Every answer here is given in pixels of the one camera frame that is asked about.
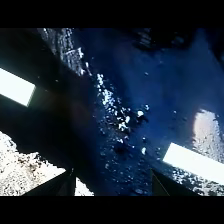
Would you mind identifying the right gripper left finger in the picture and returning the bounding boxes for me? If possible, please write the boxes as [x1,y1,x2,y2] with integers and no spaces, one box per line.
[22,167,77,197]

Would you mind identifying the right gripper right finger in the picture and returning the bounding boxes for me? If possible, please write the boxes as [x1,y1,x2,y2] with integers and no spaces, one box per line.
[150,167,202,197]

